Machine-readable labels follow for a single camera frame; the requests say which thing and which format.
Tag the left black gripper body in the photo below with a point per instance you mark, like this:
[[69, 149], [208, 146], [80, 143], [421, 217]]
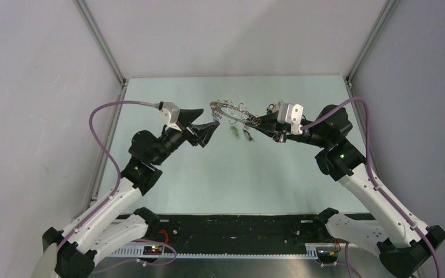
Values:
[[171, 140]]

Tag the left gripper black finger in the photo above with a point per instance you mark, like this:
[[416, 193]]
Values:
[[201, 134], [188, 116]]

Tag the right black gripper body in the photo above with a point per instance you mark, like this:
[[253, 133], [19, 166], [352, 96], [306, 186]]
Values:
[[310, 135]]

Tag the large silver keyring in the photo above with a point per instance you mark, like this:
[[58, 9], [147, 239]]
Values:
[[240, 120]]

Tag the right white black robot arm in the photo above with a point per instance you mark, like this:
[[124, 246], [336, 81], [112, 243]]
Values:
[[401, 241]]

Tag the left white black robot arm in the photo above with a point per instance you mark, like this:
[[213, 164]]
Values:
[[77, 249]]

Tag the bunch of coloured keys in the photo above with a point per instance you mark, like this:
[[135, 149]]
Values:
[[274, 107]]

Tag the left small circuit board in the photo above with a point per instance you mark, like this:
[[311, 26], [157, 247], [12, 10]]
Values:
[[153, 250]]

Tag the small circuit board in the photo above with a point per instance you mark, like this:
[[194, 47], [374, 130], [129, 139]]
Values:
[[326, 254], [153, 250]]

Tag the right small circuit board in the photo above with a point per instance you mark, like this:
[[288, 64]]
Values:
[[326, 254]]

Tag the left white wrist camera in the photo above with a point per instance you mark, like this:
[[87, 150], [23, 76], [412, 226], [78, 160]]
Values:
[[169, 113]]

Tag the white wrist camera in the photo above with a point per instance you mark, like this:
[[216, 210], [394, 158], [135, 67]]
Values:
[[169, 113], [291, 114]]

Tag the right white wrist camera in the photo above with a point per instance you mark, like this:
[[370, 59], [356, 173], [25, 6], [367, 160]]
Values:
[[291, 114]]

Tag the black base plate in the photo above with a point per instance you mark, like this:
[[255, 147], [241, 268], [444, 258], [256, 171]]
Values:
[[267, 234]]

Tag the grey slotted cable duct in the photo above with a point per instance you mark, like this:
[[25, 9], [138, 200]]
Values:
[[136, 251]]

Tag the right aluminium frame post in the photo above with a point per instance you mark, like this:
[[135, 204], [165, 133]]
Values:
[[374, 34]]

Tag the aluminium frame post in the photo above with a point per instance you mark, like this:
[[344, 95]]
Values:
[[374, 34], [99, 39]]

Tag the left aluminium frame post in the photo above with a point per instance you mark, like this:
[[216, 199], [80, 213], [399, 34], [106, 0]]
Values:
[[99, 39]]

